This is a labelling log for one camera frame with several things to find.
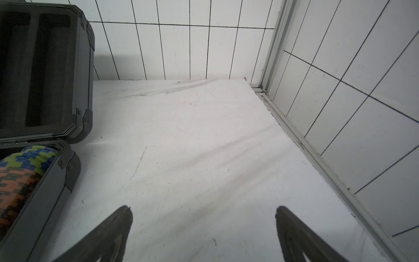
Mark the dark grey poker set case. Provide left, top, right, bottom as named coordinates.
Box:
left=1, top=1, right=95, bottom=262

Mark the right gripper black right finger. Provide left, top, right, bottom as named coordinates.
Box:
left=276, top=206, right=347, bottom=262

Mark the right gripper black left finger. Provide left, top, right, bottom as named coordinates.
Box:
left=55, top=205, right=133, bottom=262

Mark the orange black poker chip stack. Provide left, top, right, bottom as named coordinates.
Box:
left=1, top=167, right=43, bottom=239

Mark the green blue poker chip stack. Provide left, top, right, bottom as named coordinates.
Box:
left=1, top=145, right=59, bottom=175

